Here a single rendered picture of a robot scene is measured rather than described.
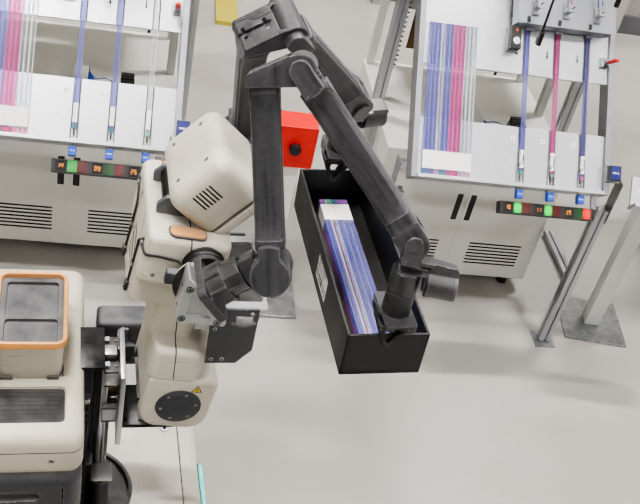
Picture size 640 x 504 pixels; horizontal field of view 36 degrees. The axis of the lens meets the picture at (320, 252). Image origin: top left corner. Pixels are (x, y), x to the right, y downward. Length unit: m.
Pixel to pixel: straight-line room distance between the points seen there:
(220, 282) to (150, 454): 1.01
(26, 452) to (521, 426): 1.92
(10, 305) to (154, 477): 0.72
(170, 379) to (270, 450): 1.02
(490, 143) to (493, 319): 0.86
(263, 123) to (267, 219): 0.18
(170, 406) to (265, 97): 0.83
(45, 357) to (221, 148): 0.60
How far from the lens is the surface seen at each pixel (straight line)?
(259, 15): 1.92
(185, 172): 1.91
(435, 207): 3.70
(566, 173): 3.41
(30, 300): 2.24
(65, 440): 2.10
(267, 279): 1.81
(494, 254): 3.92
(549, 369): 3.78
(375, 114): 2.30
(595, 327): 4.05
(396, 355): 2.00
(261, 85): 1.74
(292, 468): 3.14
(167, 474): 2.72
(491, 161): 3.31
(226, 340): 2.11
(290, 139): 3.21
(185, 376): 2.21
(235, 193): 1.89
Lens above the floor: 2.42
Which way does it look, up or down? 38 degrees down
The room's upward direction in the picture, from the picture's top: 14 degrees clockwise
